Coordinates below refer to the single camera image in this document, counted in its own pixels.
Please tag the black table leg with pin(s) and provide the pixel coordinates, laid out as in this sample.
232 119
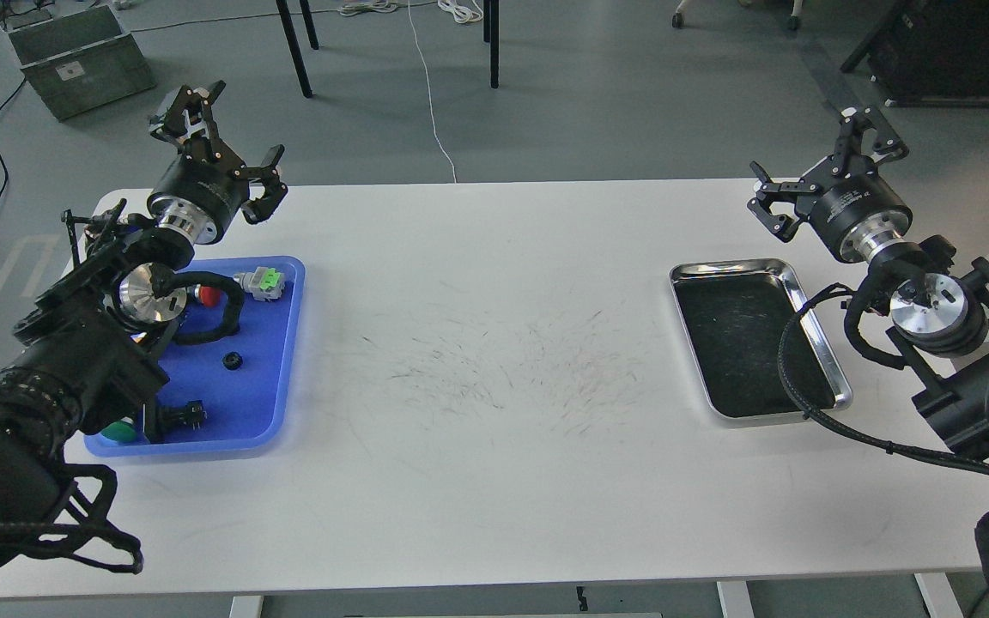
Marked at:
293 43
491 36

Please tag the green grey connector block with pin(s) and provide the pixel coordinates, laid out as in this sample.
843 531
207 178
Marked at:
264 284

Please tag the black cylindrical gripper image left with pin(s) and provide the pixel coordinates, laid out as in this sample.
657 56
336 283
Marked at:
202 184

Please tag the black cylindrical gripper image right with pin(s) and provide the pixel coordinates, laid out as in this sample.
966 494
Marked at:
860 205

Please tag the grey plastic crate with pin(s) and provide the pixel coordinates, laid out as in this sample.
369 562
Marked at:
79 62

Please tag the blue plastic tray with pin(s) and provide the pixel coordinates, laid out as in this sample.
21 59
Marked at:
245 408

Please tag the green push button switch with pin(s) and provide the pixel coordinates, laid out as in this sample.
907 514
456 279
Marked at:
121 432

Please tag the red push button switch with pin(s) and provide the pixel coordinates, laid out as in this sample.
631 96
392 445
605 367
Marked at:
206 295

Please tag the black equipment case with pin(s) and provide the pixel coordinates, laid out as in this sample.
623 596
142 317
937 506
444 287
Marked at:
929 53

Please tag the black table leg left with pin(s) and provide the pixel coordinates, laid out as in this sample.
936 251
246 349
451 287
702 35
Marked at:
293 43

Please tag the black table leg right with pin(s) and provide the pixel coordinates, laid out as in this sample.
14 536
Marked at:
491 36

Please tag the silver metal tray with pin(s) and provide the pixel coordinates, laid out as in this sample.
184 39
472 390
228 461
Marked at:
734 314

